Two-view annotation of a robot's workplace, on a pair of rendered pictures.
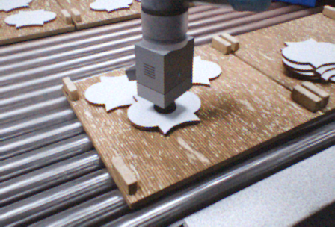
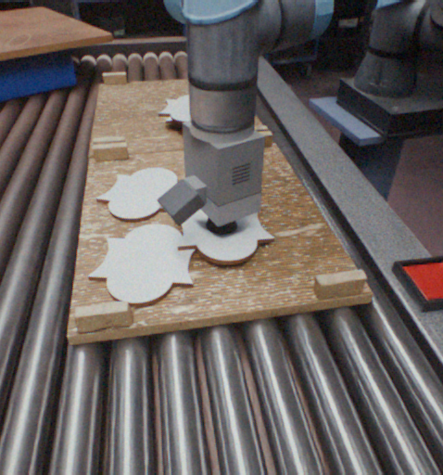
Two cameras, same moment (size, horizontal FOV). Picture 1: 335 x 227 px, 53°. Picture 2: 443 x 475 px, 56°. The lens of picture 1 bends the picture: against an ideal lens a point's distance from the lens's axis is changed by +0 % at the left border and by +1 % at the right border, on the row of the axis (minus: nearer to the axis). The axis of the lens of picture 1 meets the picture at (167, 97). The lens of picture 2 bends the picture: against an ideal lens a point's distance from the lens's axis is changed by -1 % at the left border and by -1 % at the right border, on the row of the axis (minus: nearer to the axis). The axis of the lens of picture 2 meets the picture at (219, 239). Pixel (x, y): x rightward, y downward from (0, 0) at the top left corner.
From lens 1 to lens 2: 0.56 m
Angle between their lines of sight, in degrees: 54
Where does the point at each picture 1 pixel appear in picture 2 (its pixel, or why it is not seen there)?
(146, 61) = (236, 162)
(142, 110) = (219, 244)
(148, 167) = (320, 268)
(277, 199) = (365, 207)
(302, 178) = (343, 186)
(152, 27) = (246, 106)
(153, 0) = (248, 65)
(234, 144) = (300, 200)
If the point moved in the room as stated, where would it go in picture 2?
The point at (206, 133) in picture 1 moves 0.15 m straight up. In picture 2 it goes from (275, 213) to (285, 115)
